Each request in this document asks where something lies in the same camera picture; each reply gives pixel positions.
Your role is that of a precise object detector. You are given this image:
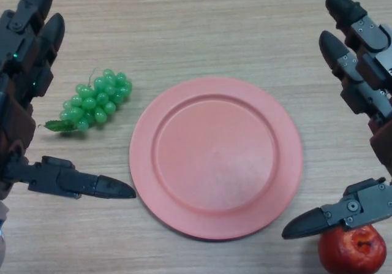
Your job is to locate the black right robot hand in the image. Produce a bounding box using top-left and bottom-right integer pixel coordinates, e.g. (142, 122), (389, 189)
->
(281, 0), (392, 240)

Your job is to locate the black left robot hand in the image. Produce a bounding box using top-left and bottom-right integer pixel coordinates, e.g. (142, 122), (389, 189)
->
(0, 0), (137, 200)

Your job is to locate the red apple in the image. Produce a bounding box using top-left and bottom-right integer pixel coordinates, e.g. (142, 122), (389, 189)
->
(317, 223), (387, 274)

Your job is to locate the pink round plate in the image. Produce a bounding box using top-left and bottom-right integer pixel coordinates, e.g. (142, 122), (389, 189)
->
(129, 77), (304, 242)

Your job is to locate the green grape bunch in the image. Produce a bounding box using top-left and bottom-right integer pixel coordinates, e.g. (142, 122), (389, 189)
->
(43, 67), (133, 134)

